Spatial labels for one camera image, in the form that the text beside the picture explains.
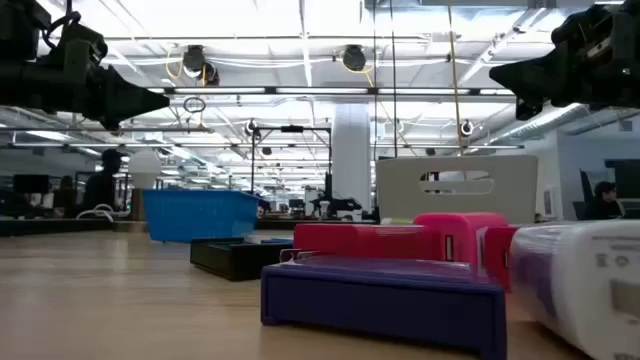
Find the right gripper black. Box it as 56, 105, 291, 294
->
488, 0, 640, 122

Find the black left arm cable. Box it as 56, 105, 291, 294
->
42, 0, 82, 50

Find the black hanging cable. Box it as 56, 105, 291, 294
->
388, 0, 399, 159
371, 0, 380, 161

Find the yellow hanging cable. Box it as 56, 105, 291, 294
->
446, 0, 465, 157

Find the red wall charger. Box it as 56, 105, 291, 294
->
279, 223, 444, 264

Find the white bulb brass lamp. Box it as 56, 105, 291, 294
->
127, 149, 162, 222

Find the ceiling light strip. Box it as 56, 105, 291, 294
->
147, 86, 516, 97

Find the blue plastic slotted basket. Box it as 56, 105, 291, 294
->
142, 188, 261, 244

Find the black gantry frame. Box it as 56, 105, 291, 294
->
249, 124, 334, 201

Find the pink wall charger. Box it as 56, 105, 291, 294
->
413, 211, 510, 269

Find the white looped cable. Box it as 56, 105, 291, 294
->
74, 203, 117, 222

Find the black cable ring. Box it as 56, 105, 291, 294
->
182, 95, 208, 114

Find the white building column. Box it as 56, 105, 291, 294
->
331, 103, 372, 211

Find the white purple cylinder tube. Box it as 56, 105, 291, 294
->
508, 219, 640, 360

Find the red small plastic block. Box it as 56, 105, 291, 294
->
478, 225, 520, 294

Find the purple box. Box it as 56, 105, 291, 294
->
259, 255, 509, 360

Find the silver ventilation duct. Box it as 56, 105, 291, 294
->
492, 102, 589, 147

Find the black computer monitor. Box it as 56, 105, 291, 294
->
603, 158, 640, 201
12, 173, 51, 196

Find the black ceiling cord reel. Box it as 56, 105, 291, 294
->
341, 44, 369, 72
181, 44, 221, 87

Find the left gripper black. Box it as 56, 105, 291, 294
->
0, 22, 171, 132

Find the background robot station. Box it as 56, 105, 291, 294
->
308, 196, 364, 222

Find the black shallow tray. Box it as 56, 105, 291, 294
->
189, 236, 295, 282

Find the white plastic bin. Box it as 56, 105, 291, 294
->
375, 154, 539, 226

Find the person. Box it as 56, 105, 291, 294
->
52, 174, 77, 214
82, 148, 125, 212
582, 180, 625, 221

